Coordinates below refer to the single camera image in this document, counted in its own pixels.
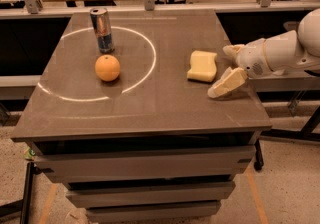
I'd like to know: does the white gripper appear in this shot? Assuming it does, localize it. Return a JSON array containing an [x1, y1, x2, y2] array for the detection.
[[208, 38, 271, 98]]

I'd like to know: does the yellow sponge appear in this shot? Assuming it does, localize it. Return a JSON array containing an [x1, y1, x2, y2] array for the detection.
[[187, 50, 217, 82]]

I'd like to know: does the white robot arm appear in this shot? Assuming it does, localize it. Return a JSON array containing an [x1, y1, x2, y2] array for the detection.
[[207, 9, 320, 99]]

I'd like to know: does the grey drawer cabinet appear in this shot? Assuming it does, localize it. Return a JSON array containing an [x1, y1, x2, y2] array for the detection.
[[12, 10, 271, 223]]

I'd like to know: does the orange fruit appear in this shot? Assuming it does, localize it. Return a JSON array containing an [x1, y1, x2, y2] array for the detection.
[[95, 55, 121, 82]]

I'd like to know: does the silver blue drink can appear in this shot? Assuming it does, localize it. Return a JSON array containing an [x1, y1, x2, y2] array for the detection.
[[90, 8, 114, 54]]

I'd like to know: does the black metal floor frame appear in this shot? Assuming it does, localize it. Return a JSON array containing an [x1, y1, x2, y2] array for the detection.
[[0, 162, 34, 224]]

